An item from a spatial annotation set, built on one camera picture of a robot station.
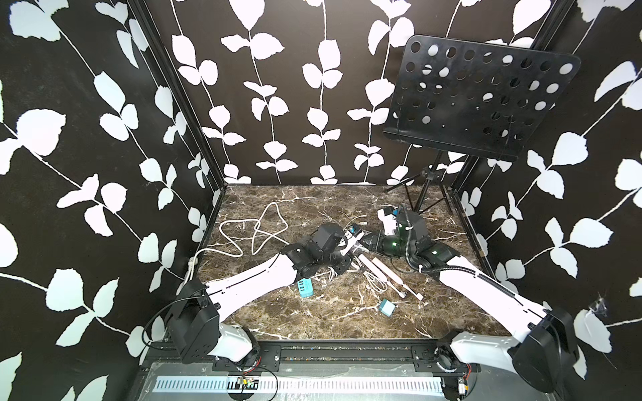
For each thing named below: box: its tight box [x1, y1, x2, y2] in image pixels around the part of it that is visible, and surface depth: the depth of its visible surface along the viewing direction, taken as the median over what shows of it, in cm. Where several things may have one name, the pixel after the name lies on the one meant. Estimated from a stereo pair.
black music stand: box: [382, 34, 581, 215], surface depth 64 cm
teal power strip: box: [296, 278, 314, 299], surface depth 88 cm
